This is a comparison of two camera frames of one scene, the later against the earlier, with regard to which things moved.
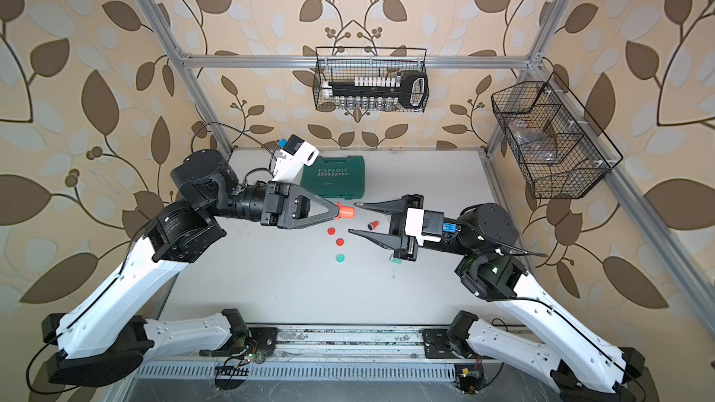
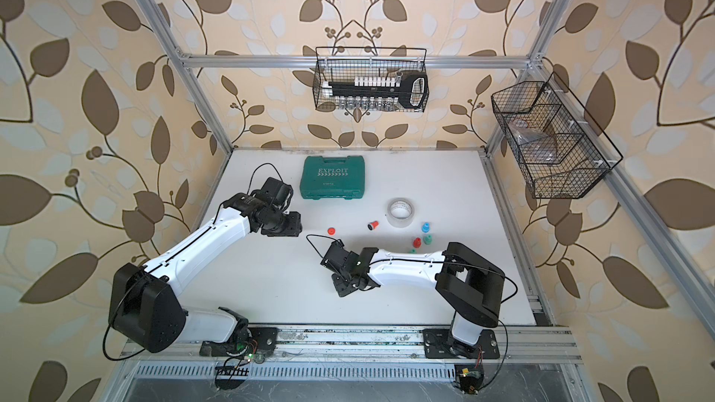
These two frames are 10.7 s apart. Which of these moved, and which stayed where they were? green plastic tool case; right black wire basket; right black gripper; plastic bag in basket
Moved: right black gripper
Stayed: right black wire basket; plastic bag in basket; green plastic tool case
